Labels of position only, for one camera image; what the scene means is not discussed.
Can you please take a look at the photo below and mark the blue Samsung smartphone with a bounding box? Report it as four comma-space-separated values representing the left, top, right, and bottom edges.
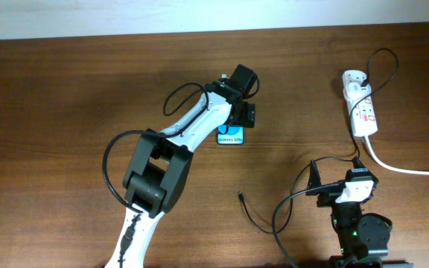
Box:
217, 125, 244, 145

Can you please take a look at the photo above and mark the black charging cable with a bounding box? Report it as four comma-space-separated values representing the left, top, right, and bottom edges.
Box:
237, 47, 400, 235

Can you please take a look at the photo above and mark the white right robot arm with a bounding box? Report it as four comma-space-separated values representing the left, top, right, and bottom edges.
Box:
307, 159, 414, 268

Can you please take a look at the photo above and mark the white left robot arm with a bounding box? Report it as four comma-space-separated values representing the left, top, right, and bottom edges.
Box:
101, 77, 260, 267

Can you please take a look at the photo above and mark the white charger adapter plug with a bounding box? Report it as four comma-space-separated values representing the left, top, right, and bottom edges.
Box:
343, 82, 372, 101

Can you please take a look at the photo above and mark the white power strip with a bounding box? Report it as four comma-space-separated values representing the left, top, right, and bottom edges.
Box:
342, 70, 378, 137

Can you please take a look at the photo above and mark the white power strip cord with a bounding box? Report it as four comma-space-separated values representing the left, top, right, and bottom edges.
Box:
361, 135, 429, 178

